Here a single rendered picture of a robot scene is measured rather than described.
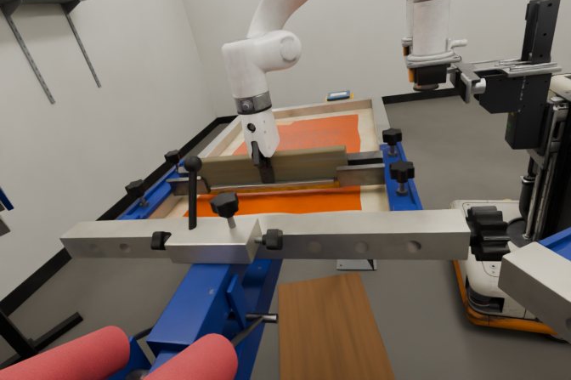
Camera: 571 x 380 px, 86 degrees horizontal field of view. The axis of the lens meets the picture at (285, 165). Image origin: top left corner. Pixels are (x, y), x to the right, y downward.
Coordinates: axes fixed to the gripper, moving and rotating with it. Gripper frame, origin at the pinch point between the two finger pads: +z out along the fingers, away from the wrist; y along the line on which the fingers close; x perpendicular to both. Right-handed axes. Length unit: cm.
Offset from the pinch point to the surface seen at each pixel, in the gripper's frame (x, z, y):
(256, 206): 3.1, 6.1, -5.3
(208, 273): -0.4, -2.5, -33.3
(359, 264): -14, 101, 71
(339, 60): 3, 35, 368
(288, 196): -3.9, 6.0, -2.1
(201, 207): 17.4, 6.1, -4.7
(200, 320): -2.4, -2.5, -40.1
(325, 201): -12.6, 6.0, -4.8
